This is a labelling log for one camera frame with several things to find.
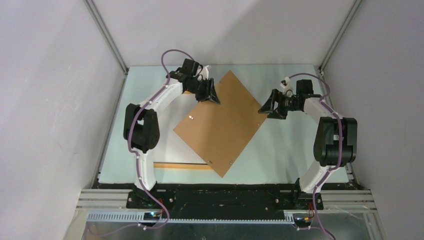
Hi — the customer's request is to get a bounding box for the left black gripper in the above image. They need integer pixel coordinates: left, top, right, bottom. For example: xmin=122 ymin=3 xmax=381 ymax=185
xmin=186 ymin=77 xmax=220 ymax=106

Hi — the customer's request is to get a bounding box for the orange wooden picture frame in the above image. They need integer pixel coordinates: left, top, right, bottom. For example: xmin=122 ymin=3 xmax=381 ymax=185
xmin=152 ymin=91 xmax=215 ymax=171

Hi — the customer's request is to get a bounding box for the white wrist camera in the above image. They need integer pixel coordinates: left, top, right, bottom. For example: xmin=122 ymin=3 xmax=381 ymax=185
xmin=280 ymin=76 xmax=293 ymax=92
xmin=199 ymin=65 xmax=211 ymax=79

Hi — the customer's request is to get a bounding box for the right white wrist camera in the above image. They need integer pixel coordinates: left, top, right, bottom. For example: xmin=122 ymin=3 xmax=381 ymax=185
xmin=280 ymin=76 xmax=293 ymax=92

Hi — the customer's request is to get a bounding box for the aluminium corner post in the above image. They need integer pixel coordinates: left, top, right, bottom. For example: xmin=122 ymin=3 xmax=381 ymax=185
xmin=318 ymin=0 xmax=365 ymax=73
xmin=82 ymin=0 xmax=129 ymax=75

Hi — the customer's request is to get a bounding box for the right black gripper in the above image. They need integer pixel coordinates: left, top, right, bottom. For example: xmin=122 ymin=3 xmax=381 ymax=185
xmin=257 ymin=89 xmax=300 ymax=120

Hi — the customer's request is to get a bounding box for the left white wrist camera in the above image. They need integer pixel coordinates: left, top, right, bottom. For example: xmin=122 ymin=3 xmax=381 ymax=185
xmin=199 ymin=65 xmax=211 ymax=79

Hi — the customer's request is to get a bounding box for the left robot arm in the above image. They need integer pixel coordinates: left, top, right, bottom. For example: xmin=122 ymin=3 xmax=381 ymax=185
xmin=123 ymin=58 xmax=221 ymax=208

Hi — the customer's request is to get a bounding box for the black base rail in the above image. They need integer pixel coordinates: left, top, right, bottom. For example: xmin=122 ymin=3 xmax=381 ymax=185
xmin=80 ymin=182 xmax=358 ymax=222

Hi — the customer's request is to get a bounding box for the brown backing board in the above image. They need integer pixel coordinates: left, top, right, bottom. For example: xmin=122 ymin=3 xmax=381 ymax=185
xmin=174 ymin=70 xmax=267 ymax=177

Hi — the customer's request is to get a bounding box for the aluminium frame front rail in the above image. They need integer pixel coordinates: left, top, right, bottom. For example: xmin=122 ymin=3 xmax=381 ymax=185
xmin=64 ymin=183 xmax=387 ymax=240

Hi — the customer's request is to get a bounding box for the left aluminium corner post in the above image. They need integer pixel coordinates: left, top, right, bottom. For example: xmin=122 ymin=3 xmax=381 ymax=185
xmin=82 ymin=0 xmax=129 ymax=75

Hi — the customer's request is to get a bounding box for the right aluminium corner post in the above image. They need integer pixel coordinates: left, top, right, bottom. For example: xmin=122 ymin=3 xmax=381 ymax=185
xmin=318 ymin=0 xmax=365 ymax=73

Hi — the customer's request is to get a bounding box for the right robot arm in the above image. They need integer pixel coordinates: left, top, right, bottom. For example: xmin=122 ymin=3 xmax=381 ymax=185
xmin=258 ymin=77 xmax=358 ymax=209

